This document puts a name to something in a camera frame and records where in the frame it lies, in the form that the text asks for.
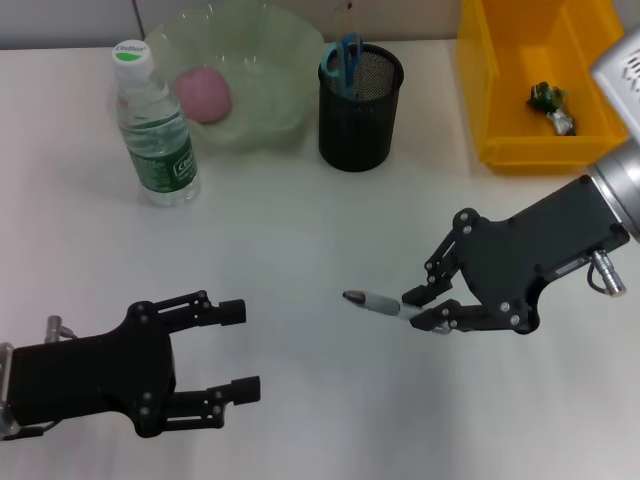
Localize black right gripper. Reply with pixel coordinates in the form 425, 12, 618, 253
401, 174, 632, 336

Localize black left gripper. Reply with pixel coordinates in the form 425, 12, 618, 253
9, 288, 263, 440

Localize grey clear pen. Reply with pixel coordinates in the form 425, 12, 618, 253
342, 288, 451, 335

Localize green plastic wrapper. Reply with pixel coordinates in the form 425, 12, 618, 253
524, 82, 577, 137

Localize clear green-label water bottle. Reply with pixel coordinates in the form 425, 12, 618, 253
110, 40, 202, 209

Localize pink peach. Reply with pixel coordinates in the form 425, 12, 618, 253
173, 67, 234, 125

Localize blue capped scissors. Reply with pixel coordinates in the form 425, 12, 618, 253
322, 32, 366, 101

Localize transparent plastic ruler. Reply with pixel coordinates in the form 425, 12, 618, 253
335, 0, 362, 99

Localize black mesh pen holder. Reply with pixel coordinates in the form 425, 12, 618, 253
318, 43, 405, 173

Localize translucent green fruit bowl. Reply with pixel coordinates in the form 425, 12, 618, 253
144, 2, 325, 151

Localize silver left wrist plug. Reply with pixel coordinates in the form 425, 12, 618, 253
46, 314, 77, 345

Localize yellow plastic bin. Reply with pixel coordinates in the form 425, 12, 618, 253
455, 0, 631, 175

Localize right wrist plug with cable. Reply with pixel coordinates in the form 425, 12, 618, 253
586, 249, 628, 298

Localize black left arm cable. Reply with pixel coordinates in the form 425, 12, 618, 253
0, 420, 59, 442

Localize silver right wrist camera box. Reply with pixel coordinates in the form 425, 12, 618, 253
588, 27, 640, 146

